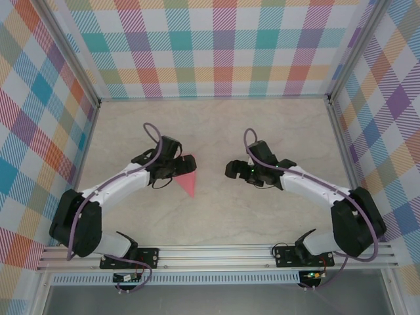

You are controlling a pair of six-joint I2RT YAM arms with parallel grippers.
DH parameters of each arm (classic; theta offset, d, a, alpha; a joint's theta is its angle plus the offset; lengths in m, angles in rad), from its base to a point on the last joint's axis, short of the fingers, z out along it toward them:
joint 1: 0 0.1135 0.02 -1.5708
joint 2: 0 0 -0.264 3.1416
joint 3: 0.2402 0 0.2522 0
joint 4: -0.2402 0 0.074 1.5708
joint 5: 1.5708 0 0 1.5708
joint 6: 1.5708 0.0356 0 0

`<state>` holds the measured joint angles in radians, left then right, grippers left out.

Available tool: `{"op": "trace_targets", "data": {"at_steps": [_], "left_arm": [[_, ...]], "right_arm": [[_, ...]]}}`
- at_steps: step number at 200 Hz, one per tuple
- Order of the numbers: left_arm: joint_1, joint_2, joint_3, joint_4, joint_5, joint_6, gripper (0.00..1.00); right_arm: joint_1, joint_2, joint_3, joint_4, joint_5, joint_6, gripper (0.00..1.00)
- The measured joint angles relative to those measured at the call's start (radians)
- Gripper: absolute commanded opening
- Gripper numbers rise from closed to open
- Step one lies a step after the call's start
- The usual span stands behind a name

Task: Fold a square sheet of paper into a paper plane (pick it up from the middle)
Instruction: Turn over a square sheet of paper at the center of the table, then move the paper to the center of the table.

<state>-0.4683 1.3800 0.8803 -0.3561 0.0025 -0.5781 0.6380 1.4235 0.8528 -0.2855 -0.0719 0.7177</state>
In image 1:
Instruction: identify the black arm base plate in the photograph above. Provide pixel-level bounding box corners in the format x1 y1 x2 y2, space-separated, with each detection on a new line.
272 244 335 268
99 247 161 270

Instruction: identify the circuit board with green light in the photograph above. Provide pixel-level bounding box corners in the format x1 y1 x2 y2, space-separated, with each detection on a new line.
297 269 328 289

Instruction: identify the aluminium frame post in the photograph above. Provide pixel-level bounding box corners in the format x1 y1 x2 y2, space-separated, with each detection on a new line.
327 0 391 103
36 0 101 110

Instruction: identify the aluminium frame leg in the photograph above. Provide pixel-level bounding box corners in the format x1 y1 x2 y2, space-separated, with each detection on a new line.
382 269 408 315
31 272 53 315

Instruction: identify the aluminium mounting rail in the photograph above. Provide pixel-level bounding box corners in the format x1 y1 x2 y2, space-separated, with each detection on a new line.
35 245 400 272

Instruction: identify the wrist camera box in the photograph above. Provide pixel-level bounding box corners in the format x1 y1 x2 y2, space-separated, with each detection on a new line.
246 140 280 167
159 135 184 159

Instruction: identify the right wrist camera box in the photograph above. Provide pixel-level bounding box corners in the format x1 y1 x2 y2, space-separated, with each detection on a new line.
246 140 280 167

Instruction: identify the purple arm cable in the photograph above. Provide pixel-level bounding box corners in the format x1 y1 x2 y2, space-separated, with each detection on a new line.
66 122 165 294
243 127 379 291

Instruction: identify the pink paper sheet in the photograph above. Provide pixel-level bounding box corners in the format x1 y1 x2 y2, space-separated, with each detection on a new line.
173 153 197 199

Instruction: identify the small black circuit board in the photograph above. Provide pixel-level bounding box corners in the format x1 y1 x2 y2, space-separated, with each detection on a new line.
112 272 142 284

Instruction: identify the grey metal sheet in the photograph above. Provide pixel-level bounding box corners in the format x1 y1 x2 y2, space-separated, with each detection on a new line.
42 284 394 315

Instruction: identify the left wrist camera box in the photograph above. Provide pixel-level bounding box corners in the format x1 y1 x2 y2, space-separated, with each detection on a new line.
159 135 184 159

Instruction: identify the aluminium side frame bar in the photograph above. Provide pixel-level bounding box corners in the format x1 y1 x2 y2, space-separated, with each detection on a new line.
58 102 101 247
327 102 375 244

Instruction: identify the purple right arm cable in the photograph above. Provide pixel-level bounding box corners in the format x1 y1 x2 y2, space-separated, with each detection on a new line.
243 127 379 291

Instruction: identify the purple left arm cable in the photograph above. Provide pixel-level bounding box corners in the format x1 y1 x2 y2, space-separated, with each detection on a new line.
66 122 165 294

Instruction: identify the perforated metal cable tray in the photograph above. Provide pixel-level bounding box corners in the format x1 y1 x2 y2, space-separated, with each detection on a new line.
51 274 301 285

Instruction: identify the aluminium back frame bar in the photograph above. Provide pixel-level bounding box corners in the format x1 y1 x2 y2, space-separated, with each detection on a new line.
97 94 332 103

